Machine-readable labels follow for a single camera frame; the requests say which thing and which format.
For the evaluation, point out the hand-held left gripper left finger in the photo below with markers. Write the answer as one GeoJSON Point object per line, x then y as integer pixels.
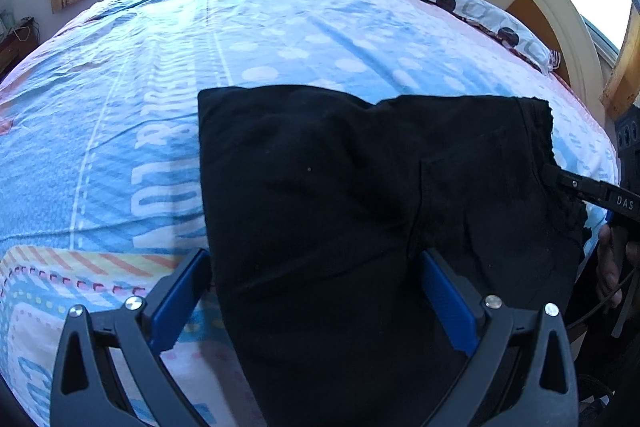
{"type": "Point", "coordinates": [175, 302]}

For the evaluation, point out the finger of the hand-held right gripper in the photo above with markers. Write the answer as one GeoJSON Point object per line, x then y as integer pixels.
{"type": "Point", "coordinates": [575, 186]}

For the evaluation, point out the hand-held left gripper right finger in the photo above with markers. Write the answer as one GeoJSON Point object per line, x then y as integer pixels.
{"type": "Point", "coordinates": [450, 302]}

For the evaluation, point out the black pants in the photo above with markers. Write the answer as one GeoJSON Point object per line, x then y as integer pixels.
{"type": "Point", "coordinates": [325, 207]}

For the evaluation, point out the person's right hand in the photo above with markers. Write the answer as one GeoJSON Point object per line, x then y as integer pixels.
{"type": "Point", "coordinates": [610, 262]}

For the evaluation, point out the white dotted pillow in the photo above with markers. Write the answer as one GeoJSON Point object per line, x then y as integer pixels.
{"type": "Point", "coordinates": [480, 12]}

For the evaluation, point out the blue pink printed bedsheet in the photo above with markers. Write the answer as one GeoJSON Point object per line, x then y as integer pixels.
{"type": "Point", "coordinates": [150, 82]}

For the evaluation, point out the wooden nightstand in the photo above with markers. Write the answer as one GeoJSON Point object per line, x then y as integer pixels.
{"type": "Point", "coordinates": [12, 52]}

